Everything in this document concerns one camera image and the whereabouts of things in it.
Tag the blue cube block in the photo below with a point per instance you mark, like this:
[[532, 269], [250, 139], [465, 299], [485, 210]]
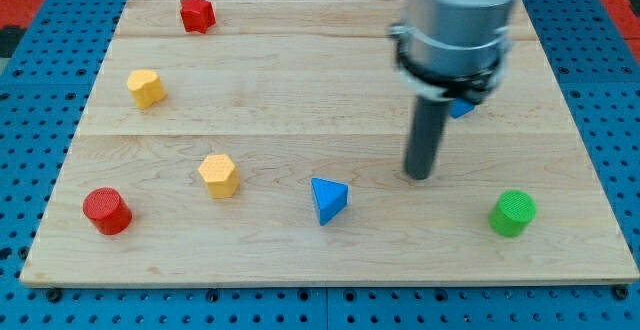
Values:
[[461, 107]]

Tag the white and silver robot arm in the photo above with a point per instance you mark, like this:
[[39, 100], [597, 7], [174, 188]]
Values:
[[449, 49]]

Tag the yellow hexagon block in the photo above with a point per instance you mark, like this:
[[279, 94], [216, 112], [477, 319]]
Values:
[[220, 175]]

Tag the blue triangle block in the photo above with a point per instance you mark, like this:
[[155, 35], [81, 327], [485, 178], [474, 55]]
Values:
[[330, 198]]

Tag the wooden board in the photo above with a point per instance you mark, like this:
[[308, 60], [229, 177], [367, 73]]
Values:
[[293, 90]]

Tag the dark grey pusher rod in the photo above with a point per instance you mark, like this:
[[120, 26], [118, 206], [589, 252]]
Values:
[[426, 130]]

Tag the red star block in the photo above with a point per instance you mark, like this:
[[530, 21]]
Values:
[[197, 15]]

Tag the yellow heart block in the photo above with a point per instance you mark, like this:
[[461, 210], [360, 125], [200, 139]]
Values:
[[145, 87]]

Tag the green cylinder block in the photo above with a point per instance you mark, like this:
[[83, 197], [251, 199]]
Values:
[[512, 213]]

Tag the red cylinder block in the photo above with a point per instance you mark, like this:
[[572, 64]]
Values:
[[107, 211]]

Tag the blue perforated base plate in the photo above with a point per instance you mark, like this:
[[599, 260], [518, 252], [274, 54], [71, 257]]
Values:
[[43, 92]]

